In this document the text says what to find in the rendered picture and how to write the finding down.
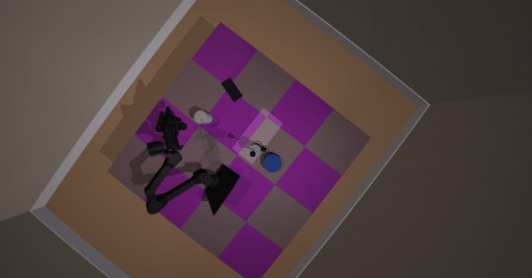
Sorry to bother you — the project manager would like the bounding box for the white cylinder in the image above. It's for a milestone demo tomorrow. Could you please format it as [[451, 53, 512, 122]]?
[[195, 110, 213, 124]]

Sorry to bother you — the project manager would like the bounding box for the black flat square pad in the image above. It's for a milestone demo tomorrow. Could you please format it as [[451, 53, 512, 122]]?
[[221, 78, 242, 102]]

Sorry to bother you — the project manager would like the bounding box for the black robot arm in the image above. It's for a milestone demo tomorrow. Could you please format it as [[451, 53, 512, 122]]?
[[144, 137, 220, 215]]

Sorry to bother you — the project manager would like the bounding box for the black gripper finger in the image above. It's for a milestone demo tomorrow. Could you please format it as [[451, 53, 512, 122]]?
[[164, 106, 179, 120], [157, 111, 165, 126]]

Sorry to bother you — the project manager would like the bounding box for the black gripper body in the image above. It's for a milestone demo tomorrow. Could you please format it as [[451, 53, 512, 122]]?
[[156, 118, 181, 140]]

